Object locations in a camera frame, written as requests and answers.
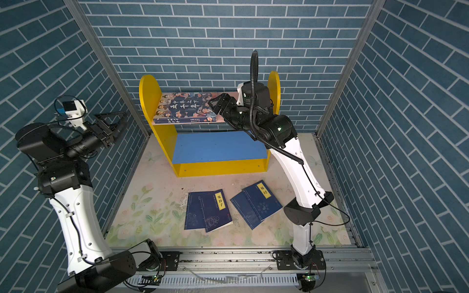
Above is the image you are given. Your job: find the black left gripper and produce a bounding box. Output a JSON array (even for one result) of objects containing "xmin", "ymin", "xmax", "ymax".
[{"xmin": 62, "ymin": 115, "xmax": 128, "ymax": 164}]

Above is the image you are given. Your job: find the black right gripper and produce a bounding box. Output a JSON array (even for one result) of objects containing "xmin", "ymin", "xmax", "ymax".
[{"xmin": 209, "ymin": 92, "xmax": 260, "ymax": 133}]

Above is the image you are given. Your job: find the colourful illustrated history book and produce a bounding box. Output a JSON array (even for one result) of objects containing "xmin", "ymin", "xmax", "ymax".
[{"xmin": 153, "ymin": 92, "xmax": 220, "ymax": 124}]

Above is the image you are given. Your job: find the navy book yellow label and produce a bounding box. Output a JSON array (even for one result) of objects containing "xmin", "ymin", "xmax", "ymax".
[
  {"xmin": 199, "ymin": 189, "xmax": 233, "ymax": 233},
  {"xmin": 243, "ymin": 180, "xmax": 283, "ymax": 221}
]

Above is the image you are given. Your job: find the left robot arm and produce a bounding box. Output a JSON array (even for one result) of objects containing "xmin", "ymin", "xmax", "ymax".
[{"xmin": 15, "ymin": 111, "xmax": 163, "ymax": 293}]

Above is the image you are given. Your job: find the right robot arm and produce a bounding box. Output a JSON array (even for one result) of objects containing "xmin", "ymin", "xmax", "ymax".
[{"xmin": 208, "ymin": 82, "xmax": 333, "ymax": 269}]

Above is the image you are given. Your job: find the yellow pink blue bookshelf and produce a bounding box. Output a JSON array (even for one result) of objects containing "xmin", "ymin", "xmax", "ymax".
[{"xmin": 139, "ymin": 75, "xmax": 271, "ymax": 178}]

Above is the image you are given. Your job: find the navy book under right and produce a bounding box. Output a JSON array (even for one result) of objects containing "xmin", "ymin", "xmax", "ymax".
[{"xmin": 230, "ymin": 191, "xmax": 262, "ymax": 230}]

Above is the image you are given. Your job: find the navy book leftmost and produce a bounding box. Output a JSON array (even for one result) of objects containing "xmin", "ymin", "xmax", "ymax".
[{"xmin": 184, "ymin": 192, "xmax": 208, "ymax": 230}]

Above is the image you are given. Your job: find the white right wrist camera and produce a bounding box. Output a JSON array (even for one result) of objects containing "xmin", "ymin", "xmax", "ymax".
[{"xmin": 236, "ymin": 83, "xmax": 244, "ymax": 106}]

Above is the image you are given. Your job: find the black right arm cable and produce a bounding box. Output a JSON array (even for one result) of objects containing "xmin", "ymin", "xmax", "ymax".
[{"xmin": 248, "ymin": 50, "xmax": 351, "ymax": 227}]

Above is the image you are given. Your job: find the aluminium frame rail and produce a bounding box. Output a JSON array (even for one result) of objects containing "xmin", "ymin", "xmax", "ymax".
[{"xmin": 64, "ymin": 245, "xmax": 389, "ymax": 293}]

